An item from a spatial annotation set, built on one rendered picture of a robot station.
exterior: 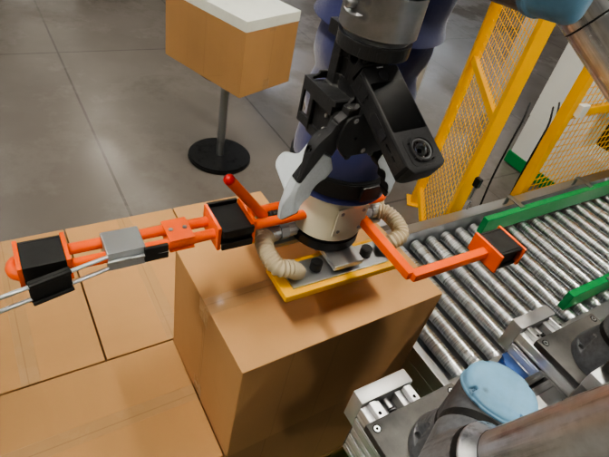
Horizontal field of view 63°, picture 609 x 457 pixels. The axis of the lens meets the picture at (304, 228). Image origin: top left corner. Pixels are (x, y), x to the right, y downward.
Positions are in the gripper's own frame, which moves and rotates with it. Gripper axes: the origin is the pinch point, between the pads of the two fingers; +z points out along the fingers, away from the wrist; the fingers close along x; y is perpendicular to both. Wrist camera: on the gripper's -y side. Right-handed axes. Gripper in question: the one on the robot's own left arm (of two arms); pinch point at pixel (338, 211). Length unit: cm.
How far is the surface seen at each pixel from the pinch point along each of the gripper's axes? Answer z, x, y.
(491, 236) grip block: 31, -58, 11
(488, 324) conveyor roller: 98, -108, 20
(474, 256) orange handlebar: 33, -51, 9
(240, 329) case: 58, -6, 26
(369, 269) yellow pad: 45, -36, 22
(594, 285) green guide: 88, -156, 13
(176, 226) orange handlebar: 32.5, 6.1, 37.1
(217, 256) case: 58, -9, 49
